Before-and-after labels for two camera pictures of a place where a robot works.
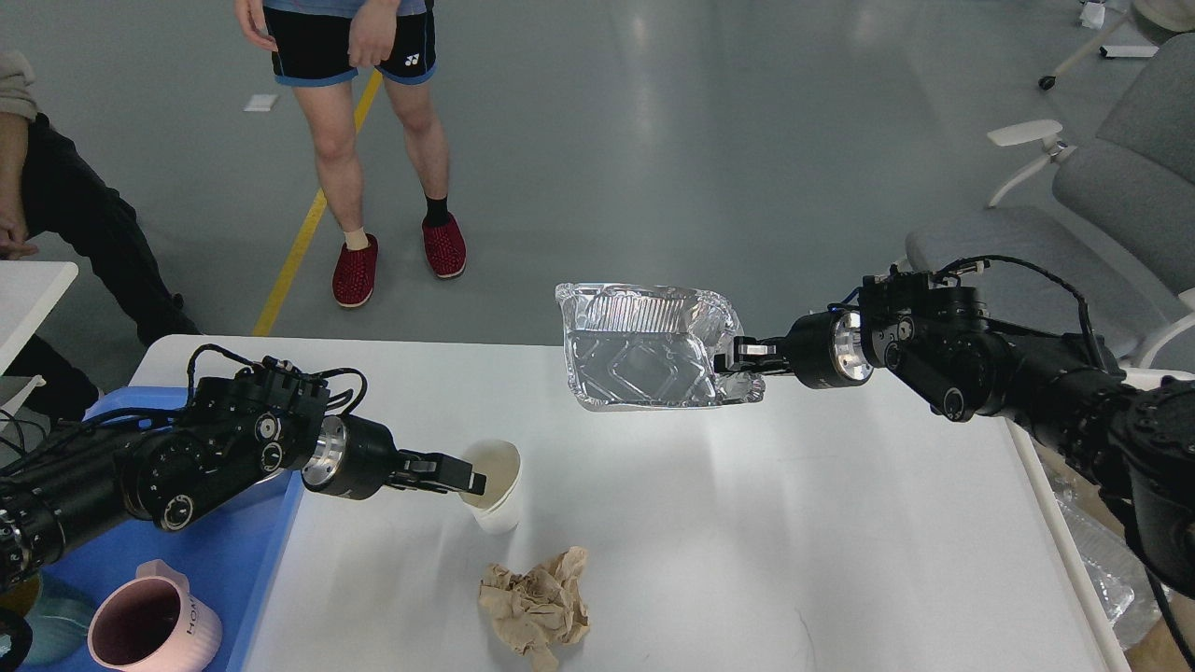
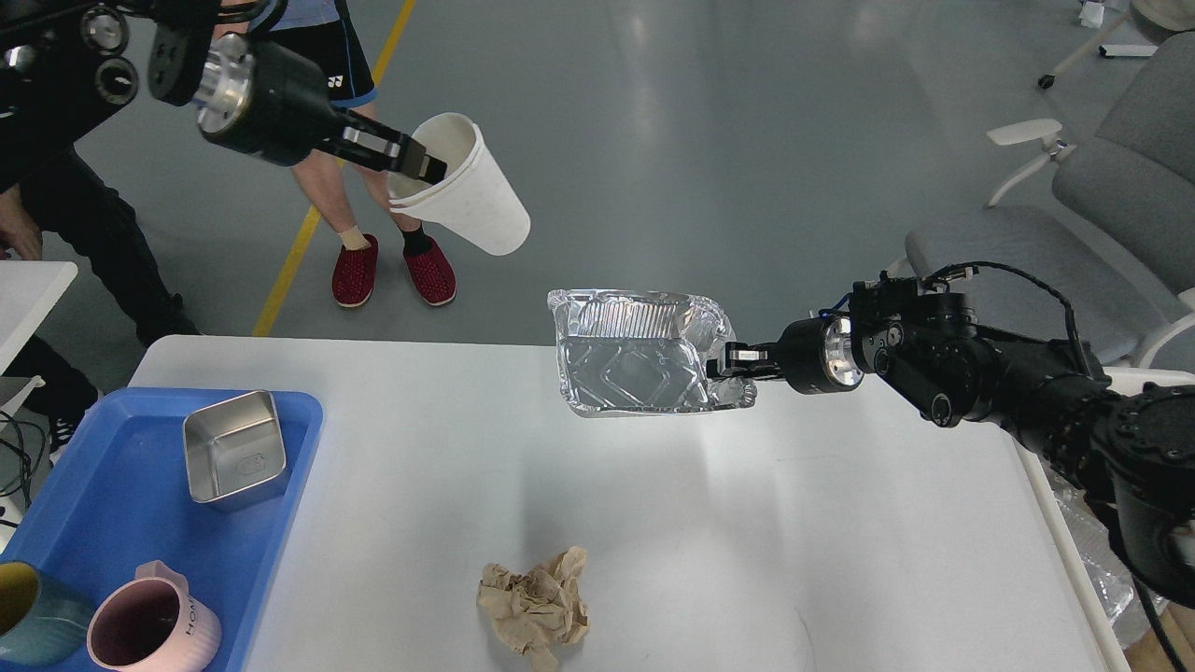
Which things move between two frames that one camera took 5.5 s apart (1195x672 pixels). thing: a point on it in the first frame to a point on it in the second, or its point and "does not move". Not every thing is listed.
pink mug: (152, 623) does not move
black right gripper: (823, 350) does not move
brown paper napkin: (538, 611) does not move
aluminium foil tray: (651, 346) does not move
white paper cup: (498, 511) to (470, 202)
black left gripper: (354, 457) to (272, 104)
